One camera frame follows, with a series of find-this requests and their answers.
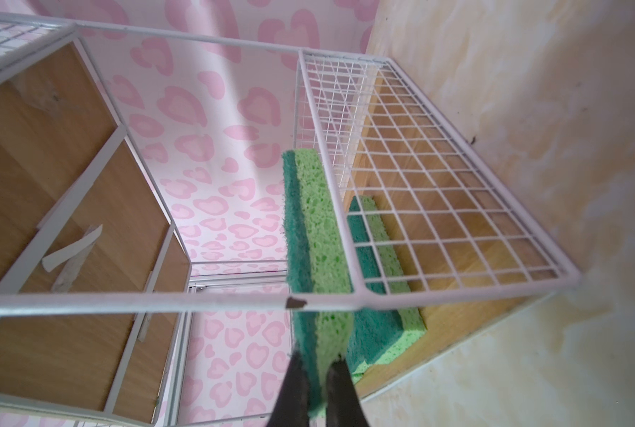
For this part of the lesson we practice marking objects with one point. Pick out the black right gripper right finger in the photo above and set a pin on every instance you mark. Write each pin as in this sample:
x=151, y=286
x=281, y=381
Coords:
x=343, y=407

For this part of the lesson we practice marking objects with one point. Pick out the white wire wooden shelf rack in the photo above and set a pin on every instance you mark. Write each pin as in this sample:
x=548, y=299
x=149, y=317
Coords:
x=142, y=203

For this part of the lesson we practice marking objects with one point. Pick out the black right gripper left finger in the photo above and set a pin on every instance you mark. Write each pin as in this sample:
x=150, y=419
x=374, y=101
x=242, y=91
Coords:
x=291, y=408

